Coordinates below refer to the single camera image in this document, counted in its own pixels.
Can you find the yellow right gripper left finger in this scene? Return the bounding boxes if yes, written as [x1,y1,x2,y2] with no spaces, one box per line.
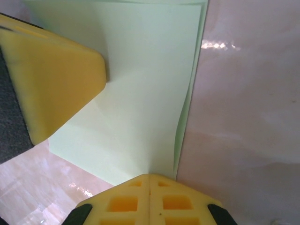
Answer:
[66,173,150,225]

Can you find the light green paper sheet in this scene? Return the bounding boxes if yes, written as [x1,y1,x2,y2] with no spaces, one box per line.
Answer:
[23,0,208,186]

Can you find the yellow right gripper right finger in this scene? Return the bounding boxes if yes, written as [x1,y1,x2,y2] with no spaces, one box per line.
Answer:
[150,173,237,225]

